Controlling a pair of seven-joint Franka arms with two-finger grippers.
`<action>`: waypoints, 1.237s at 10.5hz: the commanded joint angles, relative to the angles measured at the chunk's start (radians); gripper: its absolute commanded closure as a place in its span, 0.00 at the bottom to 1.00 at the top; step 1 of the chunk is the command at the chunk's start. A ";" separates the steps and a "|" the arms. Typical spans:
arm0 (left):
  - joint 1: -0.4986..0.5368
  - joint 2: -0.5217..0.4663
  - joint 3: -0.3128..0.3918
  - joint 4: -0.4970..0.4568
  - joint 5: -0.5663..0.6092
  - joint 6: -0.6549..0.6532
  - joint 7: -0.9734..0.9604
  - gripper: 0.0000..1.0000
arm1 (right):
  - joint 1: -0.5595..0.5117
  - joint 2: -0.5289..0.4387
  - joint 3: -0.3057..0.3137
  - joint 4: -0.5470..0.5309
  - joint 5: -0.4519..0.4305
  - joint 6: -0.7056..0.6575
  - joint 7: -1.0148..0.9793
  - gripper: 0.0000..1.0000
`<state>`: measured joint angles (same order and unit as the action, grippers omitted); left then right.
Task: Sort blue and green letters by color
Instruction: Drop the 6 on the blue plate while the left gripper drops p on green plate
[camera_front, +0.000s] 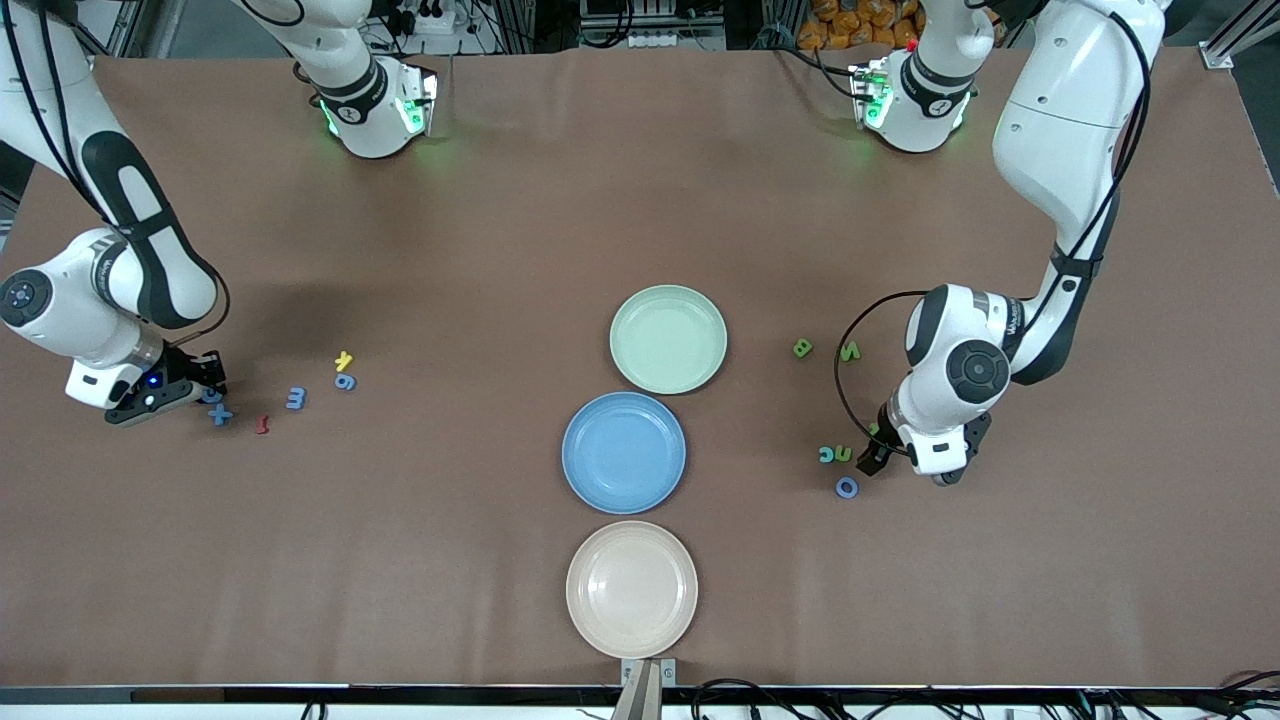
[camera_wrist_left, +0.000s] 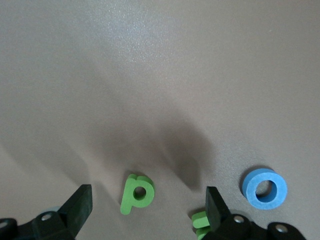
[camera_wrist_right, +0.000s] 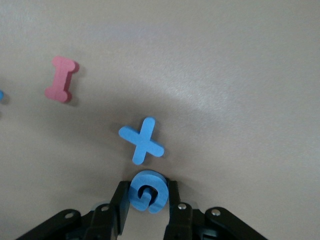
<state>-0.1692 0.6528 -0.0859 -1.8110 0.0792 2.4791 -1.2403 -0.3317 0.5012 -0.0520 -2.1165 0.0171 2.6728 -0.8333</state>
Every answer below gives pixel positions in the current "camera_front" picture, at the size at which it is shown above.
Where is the table edge rail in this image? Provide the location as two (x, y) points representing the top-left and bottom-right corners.
(0, 684), (1280, 709)

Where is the black floor cable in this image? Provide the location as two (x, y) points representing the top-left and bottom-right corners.
(690, 677), (831, 720)

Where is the bag of oranges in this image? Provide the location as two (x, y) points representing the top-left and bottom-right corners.
(797, 0), (926, 51)

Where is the brown table cover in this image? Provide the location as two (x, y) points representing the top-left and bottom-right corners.
(0, 45), (1280, 691)

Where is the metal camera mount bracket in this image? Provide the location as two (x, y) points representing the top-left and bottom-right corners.
(612, 657), (678, 720)

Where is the white electronics box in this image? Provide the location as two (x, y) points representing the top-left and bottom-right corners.
(578, 0), (728, 51)

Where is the aluminium frame profile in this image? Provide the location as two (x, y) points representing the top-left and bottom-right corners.
(80, 0), (141, 59)
(1200, 0), (1280, 71)

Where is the green plate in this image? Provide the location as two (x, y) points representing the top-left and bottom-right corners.
(609, 284), (729, 396)

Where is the beige plate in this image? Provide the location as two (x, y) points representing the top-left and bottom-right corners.
(565, 520), (699, 660)

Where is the blue plate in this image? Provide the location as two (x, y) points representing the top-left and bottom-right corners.
(561, 391), (688, 516)

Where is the white power strip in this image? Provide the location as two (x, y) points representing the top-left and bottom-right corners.
(385, 0), (459, 37)

